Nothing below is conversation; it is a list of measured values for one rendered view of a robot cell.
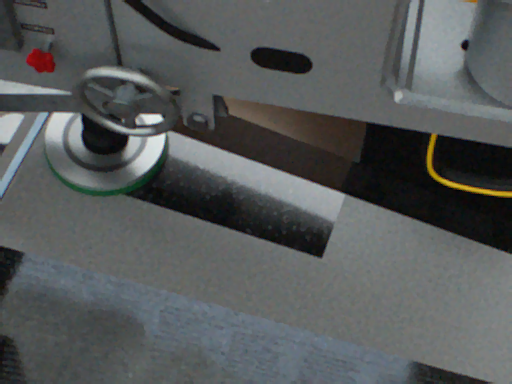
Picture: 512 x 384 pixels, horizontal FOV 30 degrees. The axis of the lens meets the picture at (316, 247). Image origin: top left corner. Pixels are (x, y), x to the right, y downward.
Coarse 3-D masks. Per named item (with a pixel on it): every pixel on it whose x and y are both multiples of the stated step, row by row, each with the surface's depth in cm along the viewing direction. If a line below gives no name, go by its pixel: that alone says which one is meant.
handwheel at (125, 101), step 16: (80, 80) 124; (128, 80) 122; (144, 80) 123; (80, 96) 128; (112, 96) 127; (128, 96) 127; (144, 96) 126; (160, 96) 124; (96, 112) 132; (112, 112) 129; (128, 112) 128; (176, 112) 128; (112, 128) 133; (128, 128) 133; (144, 128) 133; (160, 128) 132
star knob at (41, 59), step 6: (48, 42) 127; (36, 48) 125; (42, 48) 126; (48, 48) 127; (30, 54) 126; (36, 54) 124; (42, 54) 125; (48, 54) 125; (30, 60) 125; (36, 60) 125; (42, 60) 125; (48, 60) 125; (36, 66) 126; (42, 66) 126; (48, 66) 126; (54, 66) 126; (42, 72) 127
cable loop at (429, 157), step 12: (432, 144) 149; (432, 156) 153; (432, 168) 156; (444, 168) 158; (444, 180) 158; (456, 180) 159; (468, 180) 159; (480, 180) 159; (492, 180) 159; (504, 180) 159; (480, 192) 159; (492, 192) 159; (504, 192) 158
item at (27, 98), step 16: (0, 80) 157; (0, 96) 150; (16, 96) 149; (32, 96) 148; (48, 96) 148; (64, 96) 147; (176, 96) 142; (64, 112) 151; (80, 112) 150; (144, 112) 147; (160, 112) 146; (224, 112) 143; (192, 128) 142
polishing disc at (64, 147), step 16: (48, 128) 167; (64, 128) 167; (80, 128) 167; (48, 144) 165; (64, 144) 166; (80, 144) 166; (128, 144) 166; (144, 144) 167; (160, 144) 167; (64, 160) 164; (80, 160) 164; (96, 160) 164; (112, 160) 165; (128, 160) 165; (144, 160) 165; (64, 176) 163; (80, 176) 163; (96, 176) 163; (112, 176) 163; (128, 176) 163; (144, 176) 165
